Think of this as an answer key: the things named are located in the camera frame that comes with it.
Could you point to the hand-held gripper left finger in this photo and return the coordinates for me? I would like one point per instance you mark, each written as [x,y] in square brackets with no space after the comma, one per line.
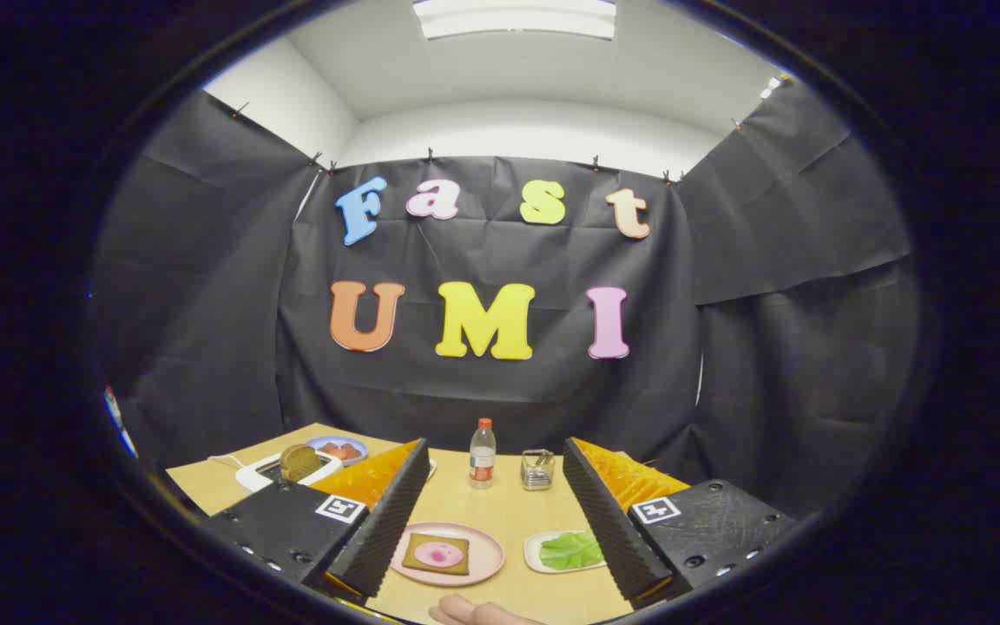
[387,529]

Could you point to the pink round plate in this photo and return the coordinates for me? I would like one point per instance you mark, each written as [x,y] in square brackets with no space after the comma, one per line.
[487,555]

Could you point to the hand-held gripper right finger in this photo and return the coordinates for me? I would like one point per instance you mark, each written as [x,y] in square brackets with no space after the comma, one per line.
[604,521]

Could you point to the white ceiling light panel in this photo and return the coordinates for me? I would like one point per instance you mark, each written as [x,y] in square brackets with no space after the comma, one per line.
[517,17]

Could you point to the clear plastic water bottle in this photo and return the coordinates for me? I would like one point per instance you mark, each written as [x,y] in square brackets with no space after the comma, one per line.
[483,456]

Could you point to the pink ham slice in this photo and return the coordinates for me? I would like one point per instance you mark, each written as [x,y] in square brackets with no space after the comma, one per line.
[441,554]

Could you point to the white square plate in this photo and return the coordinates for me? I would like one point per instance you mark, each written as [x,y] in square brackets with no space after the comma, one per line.
[534,552]

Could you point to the small blue plate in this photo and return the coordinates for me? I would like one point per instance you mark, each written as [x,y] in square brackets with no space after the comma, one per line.
[337,439]

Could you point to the green lettuce leaf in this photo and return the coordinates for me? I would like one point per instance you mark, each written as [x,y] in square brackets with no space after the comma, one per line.
[569,551]

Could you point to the white toaster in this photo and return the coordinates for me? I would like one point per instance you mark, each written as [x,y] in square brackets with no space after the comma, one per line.
[248,476]

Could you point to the brown bread slice with ham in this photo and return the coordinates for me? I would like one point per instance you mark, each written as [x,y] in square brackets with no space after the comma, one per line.
[409,552]

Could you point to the plain brown bread slice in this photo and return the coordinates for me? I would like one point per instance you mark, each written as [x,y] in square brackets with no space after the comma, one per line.
[300,463]

